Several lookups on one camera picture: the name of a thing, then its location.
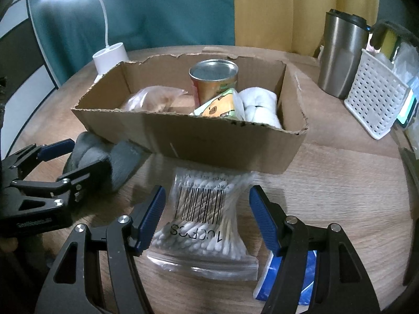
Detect gray fuzzy gloves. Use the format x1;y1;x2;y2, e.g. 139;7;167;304
63;131;151;194

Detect cotton swabs bag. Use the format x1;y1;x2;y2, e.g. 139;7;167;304
146;168;258;281

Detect blue tissue pack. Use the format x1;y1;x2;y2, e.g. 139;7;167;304
253;250;317;313

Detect clear bag of snacks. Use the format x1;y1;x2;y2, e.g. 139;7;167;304
119;85;187;112

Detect cartoon tissue pack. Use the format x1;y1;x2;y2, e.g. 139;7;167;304
190;88;245;121

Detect metal tin can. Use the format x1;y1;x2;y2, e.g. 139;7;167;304
189;59;239;107

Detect white socks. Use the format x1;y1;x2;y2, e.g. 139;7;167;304
239;87;282;129

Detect brown cardboard box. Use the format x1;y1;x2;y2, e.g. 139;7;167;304
73;53;308;174

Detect teal curtain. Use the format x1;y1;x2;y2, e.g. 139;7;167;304
28;0;235;84

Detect white perforated plastic basket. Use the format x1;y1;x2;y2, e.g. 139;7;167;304
344;50;409;140

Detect clear plastic bag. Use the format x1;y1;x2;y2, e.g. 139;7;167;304
373;41;418;90

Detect yellow green sponge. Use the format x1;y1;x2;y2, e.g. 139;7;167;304
380;29;400;61

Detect stainless steel tumbler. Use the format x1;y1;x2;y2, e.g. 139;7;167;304
318;9;370;99

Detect gray cloth on basket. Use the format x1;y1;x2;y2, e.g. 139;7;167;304
370;20;419;49

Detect yellow curtain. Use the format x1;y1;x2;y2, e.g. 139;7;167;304
234;0;379;56

